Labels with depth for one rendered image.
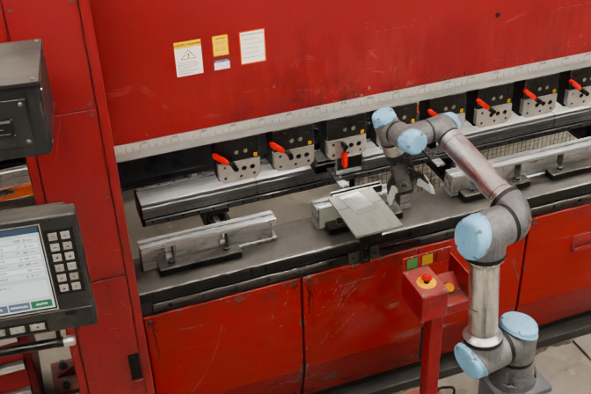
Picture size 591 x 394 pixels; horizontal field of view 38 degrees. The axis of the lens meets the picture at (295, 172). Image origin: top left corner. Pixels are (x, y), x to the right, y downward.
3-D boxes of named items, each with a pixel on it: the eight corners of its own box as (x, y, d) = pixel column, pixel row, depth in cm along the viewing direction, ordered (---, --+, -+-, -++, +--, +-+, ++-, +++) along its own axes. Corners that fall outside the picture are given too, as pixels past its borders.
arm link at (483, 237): (515, 371, 253) (522, 213, 229) (476, 390, 247) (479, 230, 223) (488, 350, 263) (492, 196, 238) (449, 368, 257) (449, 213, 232)
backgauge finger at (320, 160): (330, 193, 319) (330, 183, 317) (306, 161, 340) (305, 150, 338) (360, 187, 323) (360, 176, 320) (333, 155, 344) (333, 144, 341)
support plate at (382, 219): (356, 238, 294) (356, 236, 294) (327, 200, 315) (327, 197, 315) (403, 227, 299) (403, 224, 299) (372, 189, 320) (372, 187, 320)
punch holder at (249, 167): (219, 185, 292) (215, 143, 283) (213, 172, 299) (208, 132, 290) (261, 176, 296) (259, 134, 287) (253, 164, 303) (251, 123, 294)
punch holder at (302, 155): (274, 172, 297) (272, 132, 289) (266, 161, 304) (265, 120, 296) (314, 164, 302) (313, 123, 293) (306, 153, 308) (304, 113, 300)
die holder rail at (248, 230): (143, 272, 301) (140, 250, 296) (140, 262, 306) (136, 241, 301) (276, 239, 315) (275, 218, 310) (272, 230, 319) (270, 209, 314)
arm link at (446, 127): (556, 212, 233) (451, 100, 260) (526, 225, 229) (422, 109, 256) (542, 238, 242) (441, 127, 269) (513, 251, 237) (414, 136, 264)
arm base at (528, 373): (546, 385, 263) (550, 361, 257) (504, 399, 258) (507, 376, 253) (518, 353, 275) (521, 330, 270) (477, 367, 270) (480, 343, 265)
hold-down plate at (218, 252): (161, 277, 298) (160, 271, 296) (157, 268, 302) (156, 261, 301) (243, 257, 306) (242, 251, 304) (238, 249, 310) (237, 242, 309)
